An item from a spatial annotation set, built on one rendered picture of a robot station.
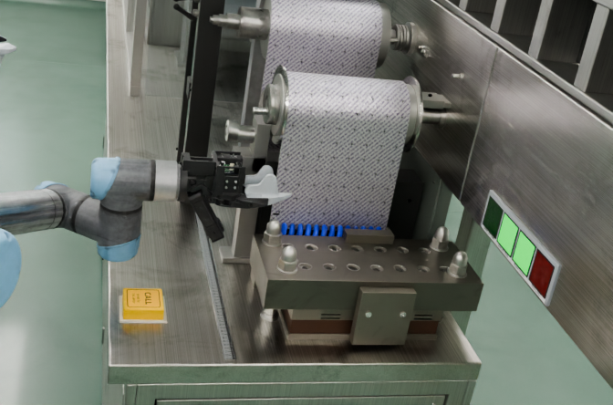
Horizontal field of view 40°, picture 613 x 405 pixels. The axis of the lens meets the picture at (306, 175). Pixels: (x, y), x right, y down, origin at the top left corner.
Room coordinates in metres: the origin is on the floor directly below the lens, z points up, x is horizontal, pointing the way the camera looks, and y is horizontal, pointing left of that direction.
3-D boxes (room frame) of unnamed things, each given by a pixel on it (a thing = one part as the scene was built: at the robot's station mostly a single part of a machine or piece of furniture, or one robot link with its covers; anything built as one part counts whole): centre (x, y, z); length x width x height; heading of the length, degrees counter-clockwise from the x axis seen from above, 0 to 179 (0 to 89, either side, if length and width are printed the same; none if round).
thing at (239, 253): (1.53, 0.12, 1.05); 0.06 x 0.05 x 0.31; 106
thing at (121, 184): (1.37, 0.32, 1.11); 0.11 x 0.08 x 0.09; 106
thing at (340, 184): (1.48, -0.06, 1.11); 0.23 x 0.01 x 0.18; 106
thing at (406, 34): (1.83, -0.14, 1.34); 0.07 x 0.07 x 0.07; 16
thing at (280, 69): (1.50, 0.07, 1.25); 0.15 x 0.01 x 0.15; 16
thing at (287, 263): (1.29, 0.01, 1.05); 0.04 x 0.04 x 0.04
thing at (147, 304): (1.29, 0.25, 0.91); 0.07 x 0.07 x 0.02; 16
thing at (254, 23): (1.74, 0.16, 1.34); 0.06 x 0.06 x 0.06; 16
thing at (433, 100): (1.59, -0.22, 1.28); 0.06 x 0.05 x 0.02; 106
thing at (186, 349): (2.42, 0.29, 0.88); 2.52 x 0.66 x 0.04; 16
